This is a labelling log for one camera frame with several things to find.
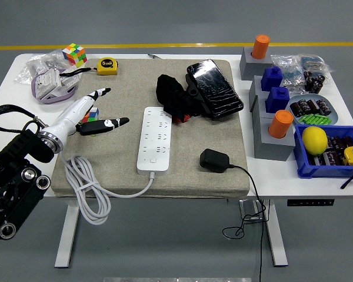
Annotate grey-blue oval plate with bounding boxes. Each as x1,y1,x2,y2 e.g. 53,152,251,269
285,93,339,126

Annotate orange cylinder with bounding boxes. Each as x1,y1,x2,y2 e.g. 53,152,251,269
251,34,271,59
267,109,294,139

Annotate large grey block with socket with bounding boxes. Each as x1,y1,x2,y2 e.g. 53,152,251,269
252,116,295,162

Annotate clear bag of white parts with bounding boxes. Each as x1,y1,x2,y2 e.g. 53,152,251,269
14,49,77,86

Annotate white table leg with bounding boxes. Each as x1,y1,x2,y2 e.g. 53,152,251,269
263,202,289,268
54,202,80,268

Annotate grey-brown fabric mat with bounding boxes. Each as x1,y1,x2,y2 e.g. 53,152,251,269
52,58,251,199

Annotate large white switch panel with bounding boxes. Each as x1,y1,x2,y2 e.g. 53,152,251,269
34,69,62,99

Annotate blue block with knob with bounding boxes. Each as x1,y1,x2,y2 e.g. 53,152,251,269
264,86,291,115
260,66,284,92

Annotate small colourful puzzle cube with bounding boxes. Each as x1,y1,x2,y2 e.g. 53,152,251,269
81,107,100,122

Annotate black plug adapter with cord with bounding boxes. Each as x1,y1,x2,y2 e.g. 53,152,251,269
199,148,267,282

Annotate clear bag of small parts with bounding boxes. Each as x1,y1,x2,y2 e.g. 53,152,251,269
270,53,305,88

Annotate large colourful puzzle cube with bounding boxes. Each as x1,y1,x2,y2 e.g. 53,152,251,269
61,43,88,67

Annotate white power strip with cable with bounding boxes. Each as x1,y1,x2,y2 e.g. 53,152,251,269
60,106,173,226

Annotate black crumpled cloth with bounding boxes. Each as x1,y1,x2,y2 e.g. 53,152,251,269
155,73,204,124

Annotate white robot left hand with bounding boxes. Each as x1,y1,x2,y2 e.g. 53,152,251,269
45,87,130,140

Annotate red object under cloth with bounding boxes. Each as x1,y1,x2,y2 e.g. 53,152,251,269
172,113,192,124

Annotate yellow tape measure black strap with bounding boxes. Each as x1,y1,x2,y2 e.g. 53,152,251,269
58,57,119,78

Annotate black clamp holder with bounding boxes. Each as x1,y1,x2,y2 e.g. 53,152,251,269
184,73,201,98

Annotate small white switch panel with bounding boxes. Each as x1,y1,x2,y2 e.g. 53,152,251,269
58,75,80,89

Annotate black shiny wrapped box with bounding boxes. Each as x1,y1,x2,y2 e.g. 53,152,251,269
185,59,244,120

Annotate blue plastic bin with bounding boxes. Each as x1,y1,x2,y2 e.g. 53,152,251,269
292,123,353,179

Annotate clear bag of blue parts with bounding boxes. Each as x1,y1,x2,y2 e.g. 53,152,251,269
299,53,333,74

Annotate yellow lemon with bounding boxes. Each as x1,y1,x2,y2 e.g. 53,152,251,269
301,126,329,156

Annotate black table control panel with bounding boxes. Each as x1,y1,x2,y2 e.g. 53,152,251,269
287,199,335,207

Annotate metal bracket under table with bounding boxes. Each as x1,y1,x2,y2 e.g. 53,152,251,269
239,199,261,220

